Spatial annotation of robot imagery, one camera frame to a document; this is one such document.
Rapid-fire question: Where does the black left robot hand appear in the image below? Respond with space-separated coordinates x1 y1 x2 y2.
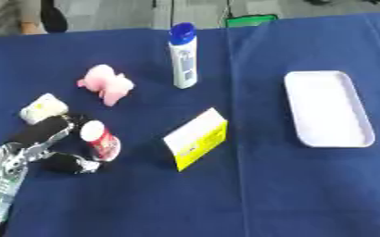
3 114 103 175

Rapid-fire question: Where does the white and yellow box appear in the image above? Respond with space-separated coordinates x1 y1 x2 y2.
162 106 229 172

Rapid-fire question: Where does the white tray box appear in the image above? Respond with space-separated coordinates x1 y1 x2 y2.
282 70 377 149

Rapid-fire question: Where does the white and yellow packet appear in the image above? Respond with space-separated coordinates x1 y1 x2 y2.
18 93 70 126

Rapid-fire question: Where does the red can with white lid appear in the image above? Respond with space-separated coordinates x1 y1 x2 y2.
78 119 122 163

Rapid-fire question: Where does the pink soft toy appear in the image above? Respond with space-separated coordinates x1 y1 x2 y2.
76 64 137 107

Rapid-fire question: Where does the person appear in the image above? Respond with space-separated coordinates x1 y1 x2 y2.
0 0 70 37

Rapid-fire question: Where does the white bottle with blue cap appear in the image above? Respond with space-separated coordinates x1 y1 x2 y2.
167 21 200 90

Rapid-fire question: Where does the green bag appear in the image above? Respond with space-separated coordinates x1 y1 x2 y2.
223 13 281 29

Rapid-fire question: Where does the black cable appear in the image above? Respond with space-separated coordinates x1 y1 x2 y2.
167 0 177 27

